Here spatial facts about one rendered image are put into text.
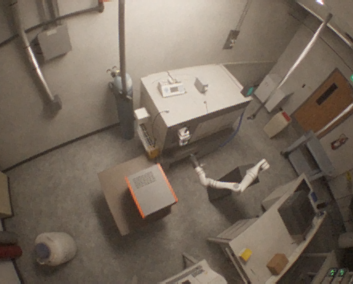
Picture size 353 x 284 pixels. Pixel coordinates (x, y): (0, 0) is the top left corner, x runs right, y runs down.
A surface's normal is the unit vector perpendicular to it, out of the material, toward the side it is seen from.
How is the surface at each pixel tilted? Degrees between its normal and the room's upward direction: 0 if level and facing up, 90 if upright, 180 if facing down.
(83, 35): 90
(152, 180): 0
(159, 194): 0
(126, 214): 0
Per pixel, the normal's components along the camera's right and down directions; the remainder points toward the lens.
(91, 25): 0.46, 0.82
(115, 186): 0.18, -0.47
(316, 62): -0.87, 0.34
